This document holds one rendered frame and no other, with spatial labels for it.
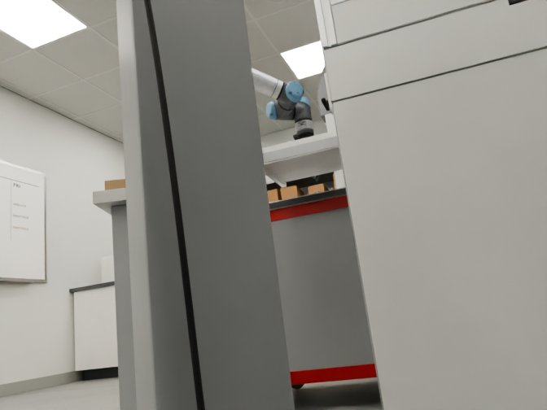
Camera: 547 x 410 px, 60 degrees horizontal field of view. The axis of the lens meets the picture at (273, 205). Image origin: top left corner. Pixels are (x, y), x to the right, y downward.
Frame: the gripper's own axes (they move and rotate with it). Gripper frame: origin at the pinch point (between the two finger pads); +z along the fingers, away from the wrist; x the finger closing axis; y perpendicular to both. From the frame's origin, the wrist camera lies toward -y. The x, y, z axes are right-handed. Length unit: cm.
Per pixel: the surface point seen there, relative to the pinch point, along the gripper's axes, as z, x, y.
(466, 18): -4, 78, -59
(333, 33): -10, 80, -30
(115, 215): 19, 68, 48
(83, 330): 40, -200, 307
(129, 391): 70, 67, 46
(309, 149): 2.2, 38.8, -8.7
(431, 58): 3, 79, -50
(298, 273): 39.8, 15.7, 8.5
